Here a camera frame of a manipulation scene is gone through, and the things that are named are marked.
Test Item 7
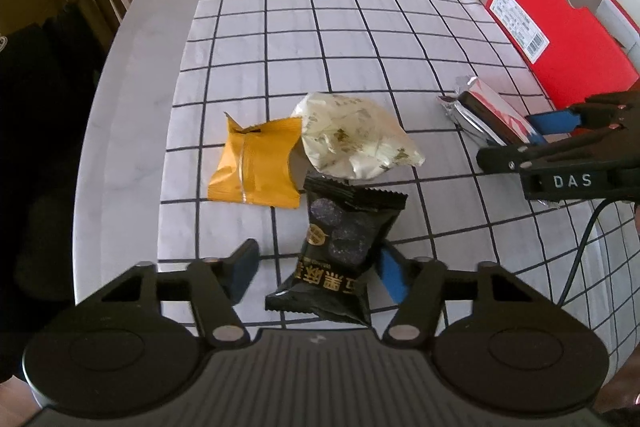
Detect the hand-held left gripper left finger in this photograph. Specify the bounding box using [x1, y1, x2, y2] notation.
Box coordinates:
[100, 238, 261, 349]

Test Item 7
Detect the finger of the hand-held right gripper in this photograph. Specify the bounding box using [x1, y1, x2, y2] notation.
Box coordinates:
[527, 90, 640, 144]
[475, 141, 640, 174]

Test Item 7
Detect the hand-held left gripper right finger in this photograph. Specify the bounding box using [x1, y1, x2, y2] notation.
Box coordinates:
[376, 243, 542, 349]

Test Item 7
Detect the red and silver snack packet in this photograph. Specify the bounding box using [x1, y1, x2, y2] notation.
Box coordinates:
[437, 76, 547, 148]

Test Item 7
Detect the black snack packet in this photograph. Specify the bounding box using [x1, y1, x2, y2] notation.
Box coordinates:
[265, 176, 408, 327]

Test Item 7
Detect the red cardboard box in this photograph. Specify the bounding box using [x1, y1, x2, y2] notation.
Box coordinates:
[485, 0, 640, 108]

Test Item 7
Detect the orange snack packet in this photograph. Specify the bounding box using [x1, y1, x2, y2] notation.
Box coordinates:
[207, 111, 304, 210]

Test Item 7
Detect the cream snack packet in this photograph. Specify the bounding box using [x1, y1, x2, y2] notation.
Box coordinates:
[291, 92, 426, 180]

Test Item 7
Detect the checked white tablecloth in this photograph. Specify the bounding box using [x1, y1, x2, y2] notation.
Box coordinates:
[157, 0, 640, 358]

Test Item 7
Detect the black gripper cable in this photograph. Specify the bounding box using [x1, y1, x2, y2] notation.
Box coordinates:
[559, 196, 617, 308]

